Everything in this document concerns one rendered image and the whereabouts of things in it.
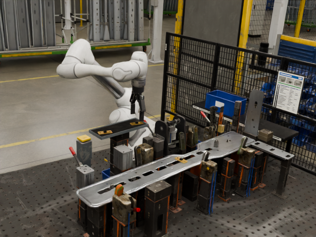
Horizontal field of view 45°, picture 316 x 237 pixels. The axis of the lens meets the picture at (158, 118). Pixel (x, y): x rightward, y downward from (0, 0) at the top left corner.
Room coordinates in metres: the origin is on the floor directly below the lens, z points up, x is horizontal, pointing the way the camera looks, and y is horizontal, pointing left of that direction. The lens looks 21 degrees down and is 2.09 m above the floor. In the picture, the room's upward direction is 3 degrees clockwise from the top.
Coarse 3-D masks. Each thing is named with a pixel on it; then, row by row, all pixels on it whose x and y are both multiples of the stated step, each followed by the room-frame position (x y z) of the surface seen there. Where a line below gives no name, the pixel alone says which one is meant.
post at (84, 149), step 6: (78, 144) 1.99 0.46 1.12; (84, 144) 1.97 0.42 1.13; (90, 144) 2.00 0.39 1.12; (78, 150) 1.99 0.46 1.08; (84, 150) 1.97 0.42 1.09; (90, 150) 2.00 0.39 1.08; (78, 156) 1.99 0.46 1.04; (84, 156) 1.97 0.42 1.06; (90, 156) 2.00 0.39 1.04; (84, 162) 1.97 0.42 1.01; (90, 162) 2.00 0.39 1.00
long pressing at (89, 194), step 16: (208, 144) 2.36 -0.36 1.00; (224, 144) 2.37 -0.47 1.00; (160, 160) 2.08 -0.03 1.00; (176, 160) 2.10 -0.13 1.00; (192, 160) 2.11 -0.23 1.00; (112, 176) 1.85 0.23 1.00; (128, 176) 1.86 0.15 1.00; (144, 176) 1.87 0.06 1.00; (160, 176) 1.88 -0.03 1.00; (80, 192) 1.67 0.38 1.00; (96, 192) 1.68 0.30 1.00; (112, 192) 1.69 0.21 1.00; (128, 192) 1.70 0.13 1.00
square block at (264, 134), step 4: (260, 132) 2.51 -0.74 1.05; (264, 132) 2.49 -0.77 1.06; (268, 132) 2.50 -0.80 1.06; (272, 132) 2.51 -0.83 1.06; (260, 136) 2.50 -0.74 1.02; (264, 136) 2.48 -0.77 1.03; (268, 136) 2.47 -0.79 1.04; (272, 136) 2.51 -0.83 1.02; (260, 140) 2.50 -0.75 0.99; (264, 140) 2.48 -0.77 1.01; (268, 140) 2.48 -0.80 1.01; (268, 144) 2.49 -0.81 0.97; (268, 156) 2.51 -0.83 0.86; (264, 168) 2.50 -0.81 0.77; (264, 172) 2.50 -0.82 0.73
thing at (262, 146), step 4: (252, 144) 2.40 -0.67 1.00; (260, 144) 2.41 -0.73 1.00; (264, 144) 2.41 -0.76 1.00; (256, 148) 2.37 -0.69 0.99; (260, 148) 2.35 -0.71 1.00; (264, 148) 2.35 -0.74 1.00; (268, 148) 2.36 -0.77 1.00; (272, 148) 2.36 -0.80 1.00; (276, 148) 2.36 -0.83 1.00; (268, 152) 2.30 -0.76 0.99; (272, 152) 2.29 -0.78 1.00; (276, 152) 2.30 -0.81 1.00; (280, 152) 2.30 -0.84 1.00; (284, 152) 2.30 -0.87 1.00; (276, 156) 2.26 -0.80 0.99; (280, 156) 2.24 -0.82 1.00; (284, 156) 2.25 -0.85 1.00; (292, 156) 2.25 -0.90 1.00
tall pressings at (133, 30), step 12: (96, 0) 9.81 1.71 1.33; (108, 0) 10.35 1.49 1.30; (120, 0) 10.53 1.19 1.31; (132, 0) 10.21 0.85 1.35; (96, 12) 9.78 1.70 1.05; (108, 12) 10.35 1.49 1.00; (120, 12) 10.51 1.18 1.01; (132, 12) 10.18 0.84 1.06; (96, 24) 9.75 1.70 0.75; (120, 24) 10.49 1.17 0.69; (132, 24) 10.16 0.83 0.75; (96, 36) 9.74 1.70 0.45; (108, 36) 9.97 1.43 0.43; (120, 36) 10.47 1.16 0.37; (132, 36) 10.14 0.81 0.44
